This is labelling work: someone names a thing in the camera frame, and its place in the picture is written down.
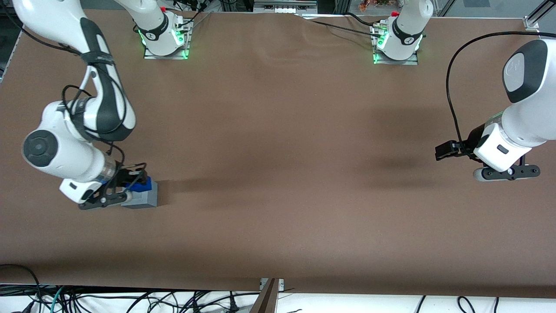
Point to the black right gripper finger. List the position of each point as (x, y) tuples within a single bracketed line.
[(141, 168), (126, 183)]

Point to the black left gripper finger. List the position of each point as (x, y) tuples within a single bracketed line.
[(444, 153), (458, 144)]

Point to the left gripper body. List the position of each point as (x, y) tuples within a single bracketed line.
[(474, 136)]

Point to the blue plastic part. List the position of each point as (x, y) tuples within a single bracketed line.
[(142, 187)]

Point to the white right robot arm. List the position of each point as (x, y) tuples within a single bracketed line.
[(65, 152)]

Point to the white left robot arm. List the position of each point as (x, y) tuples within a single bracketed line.
[(530, 108)]

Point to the gray square base block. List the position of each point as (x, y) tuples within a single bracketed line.
[(145, 199)]

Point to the brown paper table cover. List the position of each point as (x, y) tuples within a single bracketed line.
[(278, 130)]

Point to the aluminium profile table leg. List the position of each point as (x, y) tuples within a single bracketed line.
[(265, 300)]

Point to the white power strip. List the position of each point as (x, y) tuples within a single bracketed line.
[(284, 7)]

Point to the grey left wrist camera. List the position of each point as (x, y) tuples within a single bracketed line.
[(506, 173)]

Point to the silver corner bracket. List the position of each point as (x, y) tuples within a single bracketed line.
[(531, 24)]

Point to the diagonal aluminium frame bar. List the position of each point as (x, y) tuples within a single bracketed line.
[(543, 11)]

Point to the silver metal bracket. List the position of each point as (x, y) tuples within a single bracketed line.
[(281, 284)]

